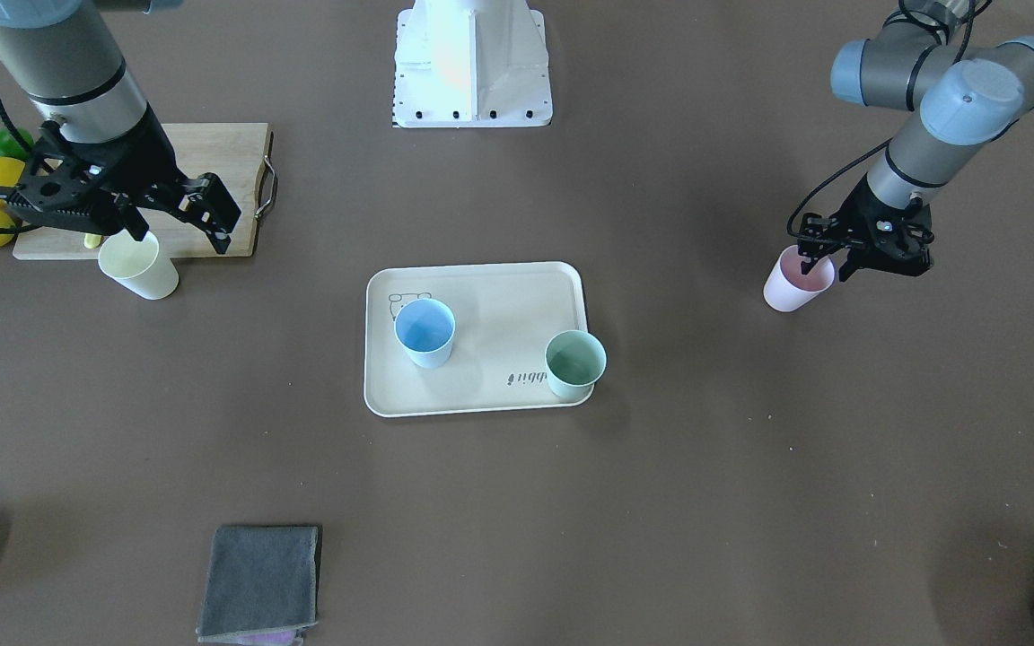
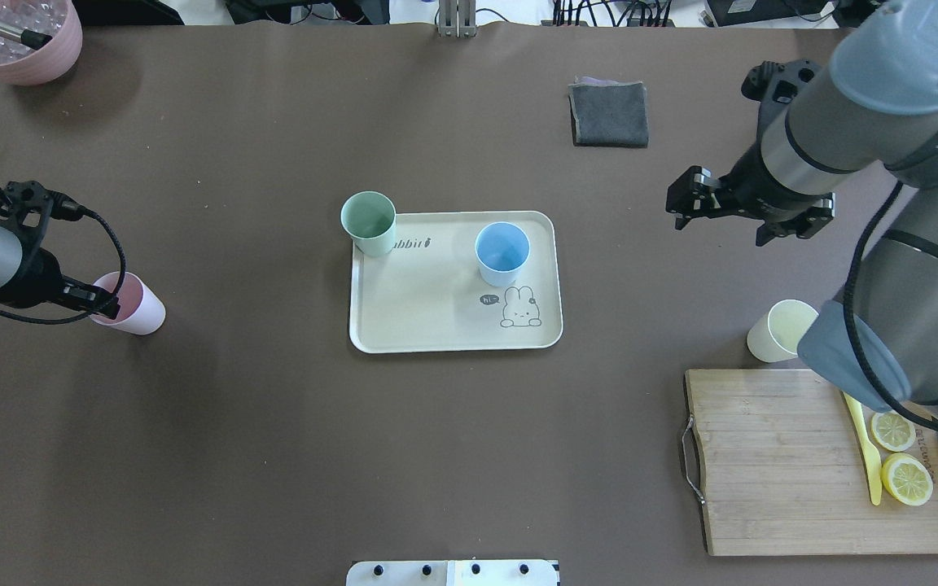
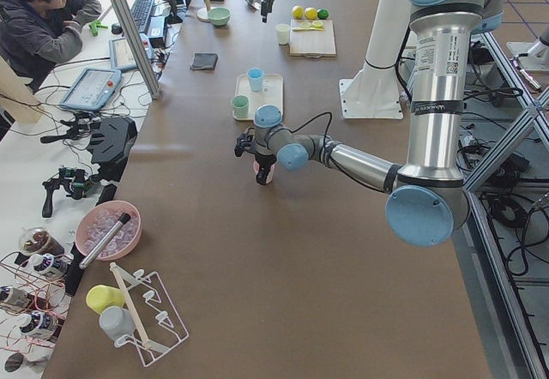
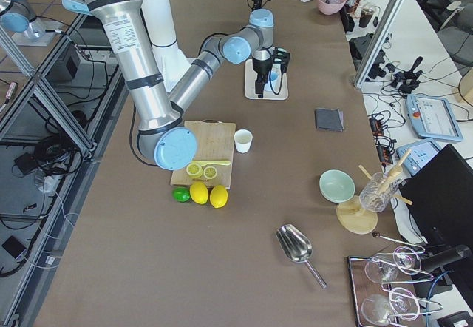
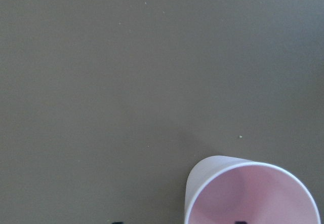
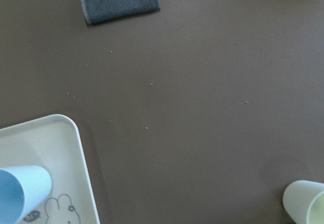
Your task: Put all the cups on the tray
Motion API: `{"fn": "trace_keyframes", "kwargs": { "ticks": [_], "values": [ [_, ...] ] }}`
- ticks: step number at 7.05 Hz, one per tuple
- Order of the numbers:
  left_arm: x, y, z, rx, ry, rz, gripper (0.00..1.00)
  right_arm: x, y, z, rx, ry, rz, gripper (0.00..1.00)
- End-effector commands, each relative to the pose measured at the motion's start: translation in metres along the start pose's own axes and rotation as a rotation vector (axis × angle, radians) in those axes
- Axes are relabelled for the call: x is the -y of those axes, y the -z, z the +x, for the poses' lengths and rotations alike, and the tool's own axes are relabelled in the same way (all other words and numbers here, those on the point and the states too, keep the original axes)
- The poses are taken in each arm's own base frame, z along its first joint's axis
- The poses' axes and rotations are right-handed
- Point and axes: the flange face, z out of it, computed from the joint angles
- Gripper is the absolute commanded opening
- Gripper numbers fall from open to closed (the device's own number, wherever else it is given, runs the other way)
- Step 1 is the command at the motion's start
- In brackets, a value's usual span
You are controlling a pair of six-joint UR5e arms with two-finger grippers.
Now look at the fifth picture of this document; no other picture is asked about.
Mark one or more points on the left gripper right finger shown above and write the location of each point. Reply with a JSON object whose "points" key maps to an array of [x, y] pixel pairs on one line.
{"points": [[240, 222]]}

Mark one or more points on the pink plastic cup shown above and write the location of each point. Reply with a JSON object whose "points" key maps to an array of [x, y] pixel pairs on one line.
{"points": [[222, 189]]}

